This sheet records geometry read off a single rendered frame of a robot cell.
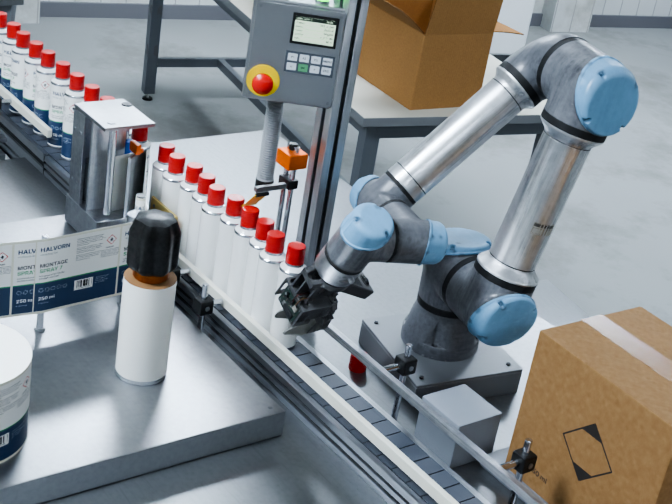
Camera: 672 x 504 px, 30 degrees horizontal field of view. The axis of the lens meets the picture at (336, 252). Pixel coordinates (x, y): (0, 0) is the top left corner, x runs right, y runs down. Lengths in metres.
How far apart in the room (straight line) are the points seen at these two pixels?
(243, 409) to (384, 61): 2.07
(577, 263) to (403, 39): 1.47
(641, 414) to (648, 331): 0.24
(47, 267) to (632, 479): 1.04
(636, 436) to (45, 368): 0.98
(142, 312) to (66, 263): 0.22
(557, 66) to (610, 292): 2.79
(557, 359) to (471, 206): 3.30
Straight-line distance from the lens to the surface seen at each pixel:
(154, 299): 2.07
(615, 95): 2.08
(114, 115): 2.53
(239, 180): 3.08
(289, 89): 2.28
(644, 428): 1.93
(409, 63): 3.89
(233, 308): 2.35
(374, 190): 2.16
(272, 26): 2.25
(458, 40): 3.91
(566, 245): 5.14
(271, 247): 2.25
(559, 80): 2.11
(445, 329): 2.34
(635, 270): 5.09
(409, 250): 2.05
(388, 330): 2.42
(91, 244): 2.25
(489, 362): 2.39
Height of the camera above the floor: 2.07
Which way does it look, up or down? 26 degrees down
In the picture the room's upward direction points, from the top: 10 degrees clockwise
